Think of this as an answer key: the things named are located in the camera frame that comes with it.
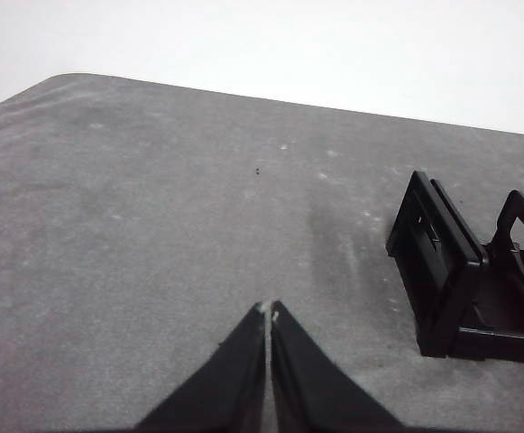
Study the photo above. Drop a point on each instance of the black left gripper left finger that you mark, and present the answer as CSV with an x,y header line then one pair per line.
x,y
225,388

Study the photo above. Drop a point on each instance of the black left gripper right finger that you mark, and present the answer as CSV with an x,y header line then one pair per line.
x,y
315,388

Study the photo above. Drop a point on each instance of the black plastic dish rack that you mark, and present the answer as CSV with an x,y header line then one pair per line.
x,y
451,279

